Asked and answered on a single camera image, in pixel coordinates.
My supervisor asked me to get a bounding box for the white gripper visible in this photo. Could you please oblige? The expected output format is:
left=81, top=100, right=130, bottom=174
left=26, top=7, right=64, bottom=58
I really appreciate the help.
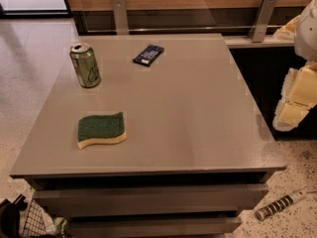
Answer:
left=272, top=0, right=317, bottom=132

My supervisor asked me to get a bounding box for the green and yellow sponge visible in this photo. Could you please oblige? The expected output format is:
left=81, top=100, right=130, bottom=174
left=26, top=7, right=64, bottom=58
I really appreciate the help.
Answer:
left=77, top=112, right=127, bottom=149

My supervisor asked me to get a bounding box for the blue rxbar blueberry wrapper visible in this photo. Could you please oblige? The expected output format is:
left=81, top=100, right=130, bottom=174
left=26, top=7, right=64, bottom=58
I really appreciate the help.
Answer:
left=133, top=45, right=164, bottom=67

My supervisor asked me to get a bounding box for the grey drawer cabinet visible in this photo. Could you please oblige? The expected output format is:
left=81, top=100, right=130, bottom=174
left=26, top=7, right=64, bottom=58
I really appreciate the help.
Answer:
left=11, top=34, right=285, bottom=223

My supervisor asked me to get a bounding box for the upper grey drawer front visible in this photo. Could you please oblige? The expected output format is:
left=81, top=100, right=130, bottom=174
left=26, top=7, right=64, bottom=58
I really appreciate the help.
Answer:
left=34, top=183, right=268, bottom=218

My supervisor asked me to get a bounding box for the grey drawer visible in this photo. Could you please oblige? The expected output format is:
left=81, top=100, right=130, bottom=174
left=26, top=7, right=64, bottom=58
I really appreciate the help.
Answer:
left=66, top=217, right=242, bottom=238
left=34, top=183, right=268, bottom=218

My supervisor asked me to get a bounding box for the green soda can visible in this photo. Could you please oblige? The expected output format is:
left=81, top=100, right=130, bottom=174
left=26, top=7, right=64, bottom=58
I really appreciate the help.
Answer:
left=69, top=43, right=101, bottom=88

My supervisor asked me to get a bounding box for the lower grey drawer front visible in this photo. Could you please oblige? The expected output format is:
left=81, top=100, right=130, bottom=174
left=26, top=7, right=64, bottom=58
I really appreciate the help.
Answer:
left=66, top=217, right=242, bottom=238

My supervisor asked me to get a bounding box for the black object at corner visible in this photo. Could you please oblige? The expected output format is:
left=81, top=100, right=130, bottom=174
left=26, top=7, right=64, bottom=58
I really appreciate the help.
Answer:
left=0, top=194, right=28, bottom=238

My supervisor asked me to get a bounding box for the right metal wall bracket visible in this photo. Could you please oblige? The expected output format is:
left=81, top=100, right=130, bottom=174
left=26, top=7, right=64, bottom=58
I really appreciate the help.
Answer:
left=249, top=0, right=277, bottom=43

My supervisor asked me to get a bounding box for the metal wall bracket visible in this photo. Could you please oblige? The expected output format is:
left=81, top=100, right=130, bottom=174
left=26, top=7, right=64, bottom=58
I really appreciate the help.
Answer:
left=112, top=0, right=129, bottom=35
left=249, top=0, right=277, bottom=43

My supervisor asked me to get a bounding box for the striped black white handle tool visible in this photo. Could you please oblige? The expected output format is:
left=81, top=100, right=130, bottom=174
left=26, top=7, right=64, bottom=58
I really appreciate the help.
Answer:
left=255, top=190, right=307, bottom=221

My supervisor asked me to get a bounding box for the left metal wall bracket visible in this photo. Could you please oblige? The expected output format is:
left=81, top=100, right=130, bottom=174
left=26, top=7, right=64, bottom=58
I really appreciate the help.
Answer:
left=112, top=0, right=129, bottom=35

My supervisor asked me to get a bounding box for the horizontal metal rail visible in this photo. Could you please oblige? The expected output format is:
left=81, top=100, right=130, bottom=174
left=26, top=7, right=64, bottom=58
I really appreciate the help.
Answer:
left=85, top=25, right=281, bottom=36

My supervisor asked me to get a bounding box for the wire mesh basket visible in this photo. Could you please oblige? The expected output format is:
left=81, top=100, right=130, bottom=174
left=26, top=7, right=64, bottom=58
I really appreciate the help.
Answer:
left=21, top=199, right=47, bottom=238

